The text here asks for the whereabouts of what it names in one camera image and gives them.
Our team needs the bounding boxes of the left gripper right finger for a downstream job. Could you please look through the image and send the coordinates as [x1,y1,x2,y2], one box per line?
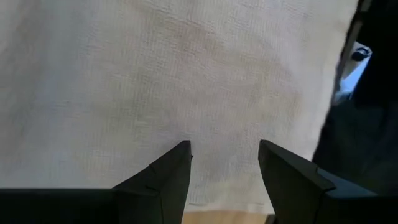
[257,139,337,224]

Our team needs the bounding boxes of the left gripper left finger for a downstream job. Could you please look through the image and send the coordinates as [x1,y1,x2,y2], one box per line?
[111,139,194,224]

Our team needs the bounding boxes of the white towel grey checks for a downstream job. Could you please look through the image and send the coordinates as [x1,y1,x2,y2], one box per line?
[0,0,359,216]

